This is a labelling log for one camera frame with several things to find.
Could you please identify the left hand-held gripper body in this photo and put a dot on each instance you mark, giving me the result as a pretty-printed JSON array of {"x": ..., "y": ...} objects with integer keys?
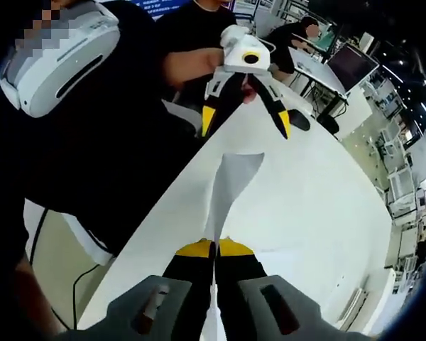
[{"x": 246, "y": 46}]

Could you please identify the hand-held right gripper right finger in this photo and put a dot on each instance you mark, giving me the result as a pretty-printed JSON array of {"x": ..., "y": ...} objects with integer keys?
[{"x": 241, "y": 270}]

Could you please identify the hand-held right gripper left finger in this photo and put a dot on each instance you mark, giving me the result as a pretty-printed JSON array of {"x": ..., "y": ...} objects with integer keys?
[{"x": 184, "y": 270}]

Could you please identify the white printing paper sheet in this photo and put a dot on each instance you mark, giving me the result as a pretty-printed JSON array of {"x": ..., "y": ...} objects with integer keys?
[{"x": 230, "y": 177}]

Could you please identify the person's left hand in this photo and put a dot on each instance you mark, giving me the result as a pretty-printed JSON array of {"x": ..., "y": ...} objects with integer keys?
[{"x": 249, "y": 92}]

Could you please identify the white side desk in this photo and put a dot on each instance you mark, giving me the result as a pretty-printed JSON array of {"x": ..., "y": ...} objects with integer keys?
[{"x": 319, "y": 74}]

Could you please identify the operator in black shirt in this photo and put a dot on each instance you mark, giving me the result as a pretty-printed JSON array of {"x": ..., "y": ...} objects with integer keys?
[{"x": 92, "y": 152}]

